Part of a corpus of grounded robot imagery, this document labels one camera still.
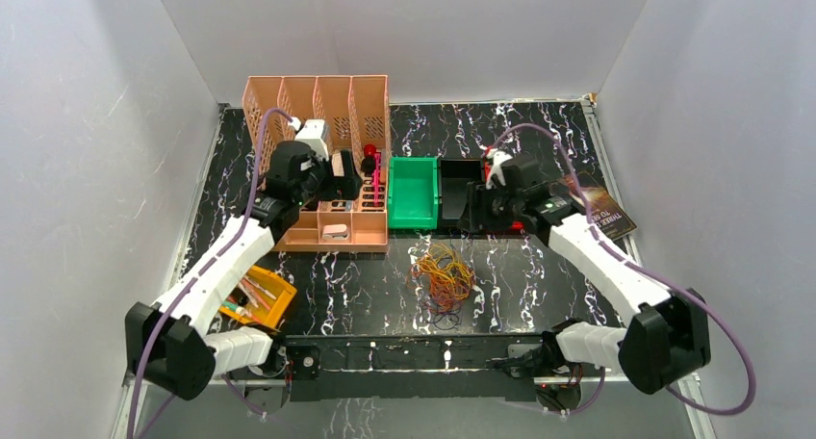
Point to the beige plastic file organizer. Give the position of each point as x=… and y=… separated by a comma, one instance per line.
x=356, y=108

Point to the black storage bin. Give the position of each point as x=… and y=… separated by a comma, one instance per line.
x=453, y=177

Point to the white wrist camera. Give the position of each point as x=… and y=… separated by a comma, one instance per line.
x=315, y=133
x=496, y=159

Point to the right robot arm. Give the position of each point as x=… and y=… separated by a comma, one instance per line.
x=665, y=336

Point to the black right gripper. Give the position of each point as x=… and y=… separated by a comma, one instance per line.
x=477, y=195

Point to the green storage bin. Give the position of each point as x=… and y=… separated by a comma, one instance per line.
x=413, y=194

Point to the red storage bin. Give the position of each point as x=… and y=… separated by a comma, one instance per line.
x=514, y=175

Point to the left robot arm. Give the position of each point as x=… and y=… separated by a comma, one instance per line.
x=168, y=342

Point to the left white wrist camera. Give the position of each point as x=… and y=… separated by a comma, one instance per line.
x=315, y=133

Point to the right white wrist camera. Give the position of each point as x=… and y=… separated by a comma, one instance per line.
x=496, y=159

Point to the dark paperback book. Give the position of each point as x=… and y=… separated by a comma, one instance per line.
x=607, y=213

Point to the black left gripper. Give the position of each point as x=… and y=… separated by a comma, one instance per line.
x=347, y=175

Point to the yellow tray with pens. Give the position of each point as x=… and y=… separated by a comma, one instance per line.
x=261, y=298

